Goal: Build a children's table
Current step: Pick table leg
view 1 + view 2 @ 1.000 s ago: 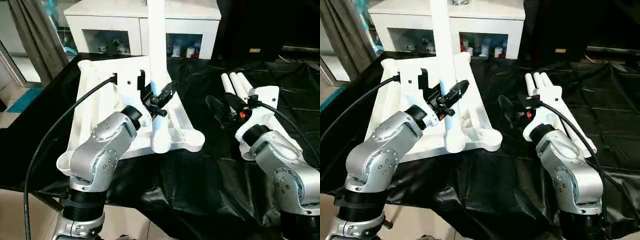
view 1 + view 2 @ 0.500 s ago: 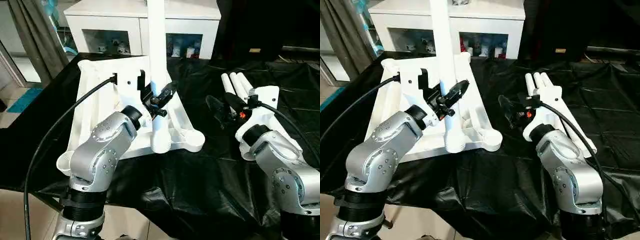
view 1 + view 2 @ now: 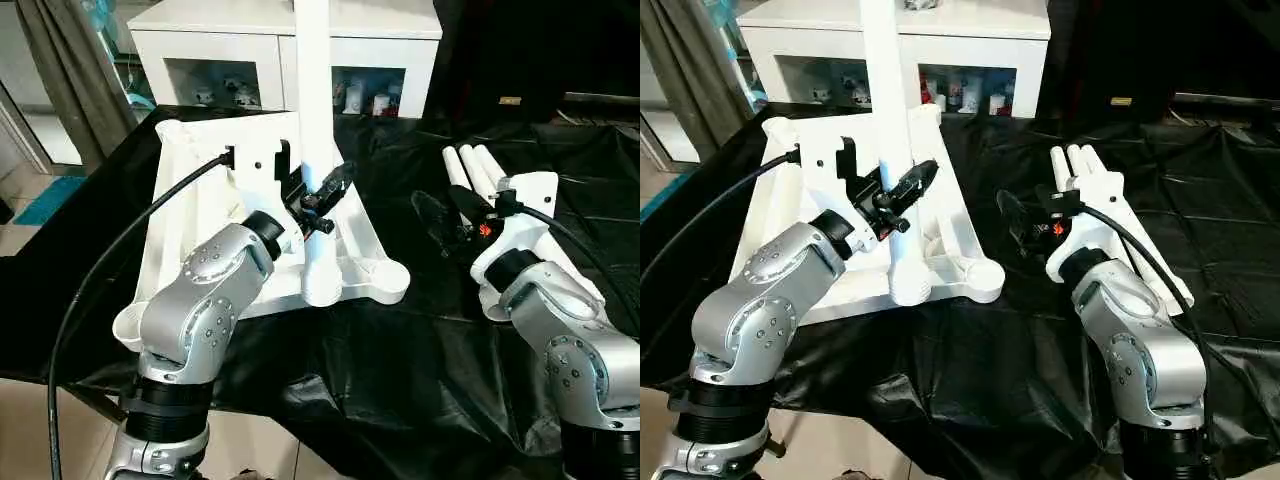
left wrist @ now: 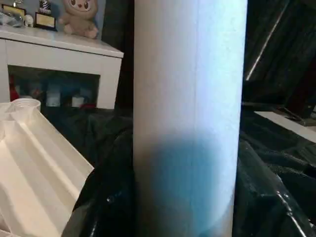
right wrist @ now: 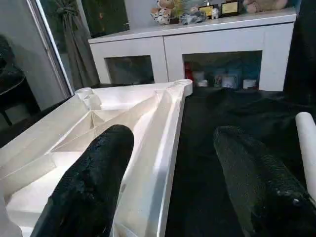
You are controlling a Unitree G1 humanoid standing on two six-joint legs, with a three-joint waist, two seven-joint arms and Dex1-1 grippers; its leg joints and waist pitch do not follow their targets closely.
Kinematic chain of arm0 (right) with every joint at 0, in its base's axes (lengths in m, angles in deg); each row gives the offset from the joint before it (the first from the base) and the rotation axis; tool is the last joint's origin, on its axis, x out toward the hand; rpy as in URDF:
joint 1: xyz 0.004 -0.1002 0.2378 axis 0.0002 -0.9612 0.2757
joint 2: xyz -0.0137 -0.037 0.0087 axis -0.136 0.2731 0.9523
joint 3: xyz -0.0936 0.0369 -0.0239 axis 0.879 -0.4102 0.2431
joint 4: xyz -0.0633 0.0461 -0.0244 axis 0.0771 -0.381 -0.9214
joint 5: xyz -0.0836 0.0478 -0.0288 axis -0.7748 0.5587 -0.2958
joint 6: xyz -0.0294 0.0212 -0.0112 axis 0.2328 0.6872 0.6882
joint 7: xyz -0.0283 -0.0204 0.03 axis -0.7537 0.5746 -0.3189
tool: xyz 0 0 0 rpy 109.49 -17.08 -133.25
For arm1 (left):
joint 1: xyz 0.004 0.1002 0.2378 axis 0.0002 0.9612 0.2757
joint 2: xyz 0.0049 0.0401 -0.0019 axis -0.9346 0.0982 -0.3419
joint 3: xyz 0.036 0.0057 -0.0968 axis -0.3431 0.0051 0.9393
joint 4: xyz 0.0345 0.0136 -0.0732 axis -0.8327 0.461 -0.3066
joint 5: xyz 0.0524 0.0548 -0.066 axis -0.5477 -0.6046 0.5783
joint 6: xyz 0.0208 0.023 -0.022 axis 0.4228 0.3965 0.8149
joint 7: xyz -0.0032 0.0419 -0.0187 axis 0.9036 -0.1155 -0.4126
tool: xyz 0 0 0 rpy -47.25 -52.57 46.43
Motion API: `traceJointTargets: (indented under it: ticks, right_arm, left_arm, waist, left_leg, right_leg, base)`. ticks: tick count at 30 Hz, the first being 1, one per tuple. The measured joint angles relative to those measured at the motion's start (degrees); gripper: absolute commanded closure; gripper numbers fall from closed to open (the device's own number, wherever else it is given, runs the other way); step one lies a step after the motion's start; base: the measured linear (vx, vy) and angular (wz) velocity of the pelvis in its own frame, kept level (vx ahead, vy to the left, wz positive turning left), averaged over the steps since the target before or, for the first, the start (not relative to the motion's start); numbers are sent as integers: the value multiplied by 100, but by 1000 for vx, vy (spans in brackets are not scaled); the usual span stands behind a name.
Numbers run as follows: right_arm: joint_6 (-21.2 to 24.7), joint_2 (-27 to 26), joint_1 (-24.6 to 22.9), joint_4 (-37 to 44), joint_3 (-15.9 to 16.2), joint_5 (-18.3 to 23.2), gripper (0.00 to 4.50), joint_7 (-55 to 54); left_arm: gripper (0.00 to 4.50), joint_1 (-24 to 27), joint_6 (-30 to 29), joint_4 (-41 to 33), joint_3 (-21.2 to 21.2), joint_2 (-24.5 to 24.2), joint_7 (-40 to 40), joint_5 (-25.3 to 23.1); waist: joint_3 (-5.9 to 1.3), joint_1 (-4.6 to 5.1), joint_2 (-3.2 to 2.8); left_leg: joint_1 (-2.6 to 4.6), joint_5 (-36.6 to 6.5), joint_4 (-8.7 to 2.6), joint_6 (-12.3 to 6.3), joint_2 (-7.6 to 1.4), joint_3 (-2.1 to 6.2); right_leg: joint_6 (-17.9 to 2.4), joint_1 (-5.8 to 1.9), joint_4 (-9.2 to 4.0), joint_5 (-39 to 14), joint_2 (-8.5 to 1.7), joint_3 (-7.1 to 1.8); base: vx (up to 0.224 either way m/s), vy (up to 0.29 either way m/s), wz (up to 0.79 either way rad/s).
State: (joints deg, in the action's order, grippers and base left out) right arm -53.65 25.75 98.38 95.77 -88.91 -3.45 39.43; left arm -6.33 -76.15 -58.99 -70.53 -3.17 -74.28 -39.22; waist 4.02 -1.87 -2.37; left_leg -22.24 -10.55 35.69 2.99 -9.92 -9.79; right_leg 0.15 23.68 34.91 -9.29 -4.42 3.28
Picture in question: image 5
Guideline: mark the grey plush toy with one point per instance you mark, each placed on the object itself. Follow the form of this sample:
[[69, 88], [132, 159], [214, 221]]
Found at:
[[192, 17]]

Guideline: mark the black table mat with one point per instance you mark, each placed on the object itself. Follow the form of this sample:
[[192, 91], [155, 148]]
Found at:
[[207, 113]]

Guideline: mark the dark chair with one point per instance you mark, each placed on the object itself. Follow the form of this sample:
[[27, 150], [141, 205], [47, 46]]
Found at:
[[15, 74]]

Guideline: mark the dark green board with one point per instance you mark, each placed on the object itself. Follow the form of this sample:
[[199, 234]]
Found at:
[[106, 17]]

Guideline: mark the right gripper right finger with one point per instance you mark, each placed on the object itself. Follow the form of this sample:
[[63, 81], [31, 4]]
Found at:
[[266, 197]]

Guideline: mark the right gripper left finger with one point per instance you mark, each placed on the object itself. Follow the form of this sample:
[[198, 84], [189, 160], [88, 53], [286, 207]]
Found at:
[[89, 187]]

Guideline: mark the brown plush bear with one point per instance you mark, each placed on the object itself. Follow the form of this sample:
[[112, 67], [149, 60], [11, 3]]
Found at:
[[264, 5]]

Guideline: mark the framed certificate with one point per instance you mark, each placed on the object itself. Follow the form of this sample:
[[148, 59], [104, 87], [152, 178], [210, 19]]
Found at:
[[209, 11], [230, 8]]

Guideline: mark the grey curtain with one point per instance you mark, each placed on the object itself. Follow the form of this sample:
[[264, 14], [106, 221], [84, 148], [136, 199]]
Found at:
[[74, 44]]

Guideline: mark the white display cabinet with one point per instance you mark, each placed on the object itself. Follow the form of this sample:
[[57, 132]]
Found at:
[[217, 37]]

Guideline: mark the white plastic table leg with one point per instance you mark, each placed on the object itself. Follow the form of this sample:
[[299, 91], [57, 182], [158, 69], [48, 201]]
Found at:
[[307, 143]]

